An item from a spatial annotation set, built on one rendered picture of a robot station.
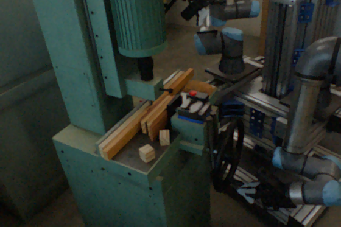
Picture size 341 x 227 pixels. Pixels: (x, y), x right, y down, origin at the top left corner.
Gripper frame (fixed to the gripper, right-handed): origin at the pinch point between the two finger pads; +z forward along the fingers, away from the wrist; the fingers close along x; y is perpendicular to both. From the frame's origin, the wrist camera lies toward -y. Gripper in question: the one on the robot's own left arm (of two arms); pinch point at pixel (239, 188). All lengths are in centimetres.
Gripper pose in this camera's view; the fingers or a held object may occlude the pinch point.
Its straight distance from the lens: 120.0
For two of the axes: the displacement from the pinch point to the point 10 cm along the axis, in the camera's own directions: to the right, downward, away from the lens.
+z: -7.1, 2.0, 6.7
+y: 4.6, 8.6, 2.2
